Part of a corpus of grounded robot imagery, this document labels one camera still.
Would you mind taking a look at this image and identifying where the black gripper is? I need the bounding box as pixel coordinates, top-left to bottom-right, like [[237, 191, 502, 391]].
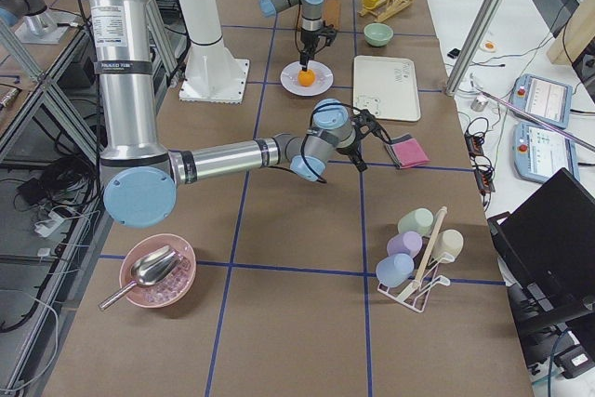
[[299, 25, 337, 70], [337, 109, 386, 172]]

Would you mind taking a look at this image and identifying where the orange fruit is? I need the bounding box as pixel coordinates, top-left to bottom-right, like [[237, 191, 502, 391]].
[[297, 69, 316, 86]]

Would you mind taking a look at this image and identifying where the white round plate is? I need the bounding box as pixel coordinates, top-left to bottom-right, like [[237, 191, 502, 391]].
[[280, 60, 334, 97]]

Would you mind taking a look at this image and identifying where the brown wooden tray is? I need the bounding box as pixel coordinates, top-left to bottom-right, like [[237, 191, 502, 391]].
[[322, 0, 341, 31]]

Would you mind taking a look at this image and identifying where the white bear tray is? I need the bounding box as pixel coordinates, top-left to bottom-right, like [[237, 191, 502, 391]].
[[352, 55, 421, 122]]

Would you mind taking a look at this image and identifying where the pink cloth stack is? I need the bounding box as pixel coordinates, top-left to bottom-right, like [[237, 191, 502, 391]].
[[385, 134, 430, 169]]

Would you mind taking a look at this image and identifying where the green bowl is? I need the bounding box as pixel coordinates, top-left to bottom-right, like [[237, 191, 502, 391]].
[[363, 23, 394, 47]]

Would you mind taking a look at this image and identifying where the green pastel cup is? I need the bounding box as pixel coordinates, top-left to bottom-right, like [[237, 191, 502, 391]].
[[397, 208, 434, 237]]

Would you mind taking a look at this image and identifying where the purple pastel cup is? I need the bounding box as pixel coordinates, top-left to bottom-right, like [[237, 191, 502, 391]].
[[387, 231, 423, 258]]

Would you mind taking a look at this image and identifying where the blue pastel cup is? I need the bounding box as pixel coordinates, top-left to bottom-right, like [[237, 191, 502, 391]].
[[376, 253, 415, 288]]

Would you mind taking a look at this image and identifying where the beige pastel cup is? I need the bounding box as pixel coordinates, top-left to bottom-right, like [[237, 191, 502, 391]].
[[431, 229, 464, 259]]

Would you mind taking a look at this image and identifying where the small metal cylinder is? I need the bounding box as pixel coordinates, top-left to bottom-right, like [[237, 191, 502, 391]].
[[470, 95, 489, 112]]

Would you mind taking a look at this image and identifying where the fried egg toy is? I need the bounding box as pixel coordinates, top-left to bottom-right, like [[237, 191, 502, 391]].
[[480, 40, 496, 53]]

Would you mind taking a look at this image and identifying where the lower teach pendant tablet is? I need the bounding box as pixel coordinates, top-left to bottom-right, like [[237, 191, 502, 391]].
[[513, 123, 580, 183]]

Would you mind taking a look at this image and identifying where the teach pendant tablet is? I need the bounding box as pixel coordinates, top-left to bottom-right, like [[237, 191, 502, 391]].
[[513, 123, 580, 183], [509, 73, 573, 129]]

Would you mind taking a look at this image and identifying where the upper teach pendant tablet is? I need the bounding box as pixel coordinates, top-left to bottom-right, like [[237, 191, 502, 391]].
[[509, 73, 573, 129]]

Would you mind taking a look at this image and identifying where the black laptop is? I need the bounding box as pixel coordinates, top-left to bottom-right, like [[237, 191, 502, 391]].
[[488, 168, 594, 321]]

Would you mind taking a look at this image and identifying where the pink bowl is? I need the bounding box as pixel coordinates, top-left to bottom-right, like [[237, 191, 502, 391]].
[[119, 233, 197, 309]]

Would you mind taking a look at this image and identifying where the long pink rod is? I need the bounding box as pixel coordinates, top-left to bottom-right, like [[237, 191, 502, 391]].
[[471, 82, 595, 152]]

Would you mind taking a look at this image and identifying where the metal scoop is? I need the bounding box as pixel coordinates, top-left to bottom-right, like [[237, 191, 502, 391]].
[[99, 245, 180, 311]]

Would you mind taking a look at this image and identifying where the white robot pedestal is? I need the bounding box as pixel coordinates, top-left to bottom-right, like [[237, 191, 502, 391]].
[[178, 0, 250, 104]]

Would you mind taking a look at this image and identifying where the white wire cup rack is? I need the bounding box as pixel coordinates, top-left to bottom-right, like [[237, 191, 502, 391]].
[[377, 206, 456, 313]]

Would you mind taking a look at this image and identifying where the aluminium frame post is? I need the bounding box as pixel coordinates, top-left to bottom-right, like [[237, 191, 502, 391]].
[[444, 0, 503, 97]]

